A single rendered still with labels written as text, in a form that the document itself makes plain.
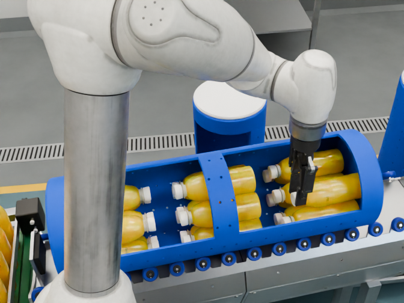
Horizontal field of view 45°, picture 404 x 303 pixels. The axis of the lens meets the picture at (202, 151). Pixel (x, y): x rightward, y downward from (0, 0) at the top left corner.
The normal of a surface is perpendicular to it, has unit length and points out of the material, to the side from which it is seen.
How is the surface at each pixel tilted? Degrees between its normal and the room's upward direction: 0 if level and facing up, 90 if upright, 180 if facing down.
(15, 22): 76
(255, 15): 0
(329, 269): 70
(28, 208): 0
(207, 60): 106
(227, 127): 90
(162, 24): 50
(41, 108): 0
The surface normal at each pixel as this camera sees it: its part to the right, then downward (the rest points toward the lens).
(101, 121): 0.30, 0.43
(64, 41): -0.53, 0.38
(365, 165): 0.08, -0.30
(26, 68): -0.03, -0.75
